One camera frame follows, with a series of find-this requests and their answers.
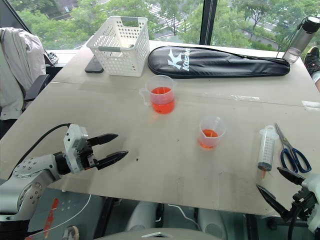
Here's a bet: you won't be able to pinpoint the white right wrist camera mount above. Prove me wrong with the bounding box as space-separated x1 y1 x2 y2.
300 173 320 234

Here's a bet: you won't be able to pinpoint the black sneaker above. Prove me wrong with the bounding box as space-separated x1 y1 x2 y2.
303 45 320 76

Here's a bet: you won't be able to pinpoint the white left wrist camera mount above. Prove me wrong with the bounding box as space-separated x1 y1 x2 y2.
63 123 89 174

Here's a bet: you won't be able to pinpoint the white thin cable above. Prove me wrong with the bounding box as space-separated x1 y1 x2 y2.
26 193 92 236
166 203 201 231

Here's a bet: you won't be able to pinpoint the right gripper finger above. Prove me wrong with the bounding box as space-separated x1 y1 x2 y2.
255 184 292 222
276 167 306 187

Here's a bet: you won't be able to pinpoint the black racket bag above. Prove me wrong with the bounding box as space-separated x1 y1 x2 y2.
146 45 291 80

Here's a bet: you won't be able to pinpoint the black window frame post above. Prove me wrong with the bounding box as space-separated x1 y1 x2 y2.
199 0 218 46

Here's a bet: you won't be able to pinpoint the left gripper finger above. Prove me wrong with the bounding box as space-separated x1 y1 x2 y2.
94 150 130 171
87 133 119 147

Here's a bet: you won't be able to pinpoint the black smartphone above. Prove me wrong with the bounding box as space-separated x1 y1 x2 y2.
84 56 105 74

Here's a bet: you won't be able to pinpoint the small clear measuring cup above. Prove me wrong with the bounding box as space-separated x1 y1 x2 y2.
198 115 227 151

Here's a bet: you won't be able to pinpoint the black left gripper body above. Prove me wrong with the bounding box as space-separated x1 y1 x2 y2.
74 139 99 173

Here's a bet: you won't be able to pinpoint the clear plastic syringe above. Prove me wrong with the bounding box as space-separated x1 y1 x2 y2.
257 124 281 180

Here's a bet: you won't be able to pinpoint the grey rounded robot leg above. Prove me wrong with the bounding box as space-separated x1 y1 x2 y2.
196 206 229 239
124 200 164 232

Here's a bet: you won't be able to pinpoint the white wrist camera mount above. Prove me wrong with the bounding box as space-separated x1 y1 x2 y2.
300 173 320 234
63 123 89 174

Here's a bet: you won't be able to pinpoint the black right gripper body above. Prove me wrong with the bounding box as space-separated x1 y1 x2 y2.
289 188 319 221

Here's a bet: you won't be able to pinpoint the blue handled scissors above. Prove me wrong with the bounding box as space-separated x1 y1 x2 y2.
274 122 312 174

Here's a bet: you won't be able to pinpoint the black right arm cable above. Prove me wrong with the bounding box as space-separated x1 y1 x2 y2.
287 206 302 240

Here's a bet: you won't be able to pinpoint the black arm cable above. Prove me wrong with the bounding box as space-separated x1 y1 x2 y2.
4 122 72 181
287 206 302 240

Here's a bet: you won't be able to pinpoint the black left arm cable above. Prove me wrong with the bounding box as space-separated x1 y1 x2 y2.
4 122 72 181

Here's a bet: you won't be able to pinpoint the black office chair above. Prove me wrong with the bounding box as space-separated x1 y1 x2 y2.
24 52 64 112

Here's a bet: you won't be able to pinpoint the clear water bottle black lid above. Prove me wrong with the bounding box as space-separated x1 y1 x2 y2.
275 16 318 64

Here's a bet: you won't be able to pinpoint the large clear measuring cup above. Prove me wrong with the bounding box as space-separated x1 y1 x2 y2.
138 74 178 116

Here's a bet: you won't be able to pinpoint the white perforated plastic basket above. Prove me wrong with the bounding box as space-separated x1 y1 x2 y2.
85 15 151 77

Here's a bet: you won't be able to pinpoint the grey jacket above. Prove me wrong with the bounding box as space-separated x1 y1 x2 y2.
0 27 47 121

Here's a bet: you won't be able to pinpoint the clear tape strip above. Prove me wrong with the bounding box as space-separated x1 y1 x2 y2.
228 94 261 102
300 100 320 111

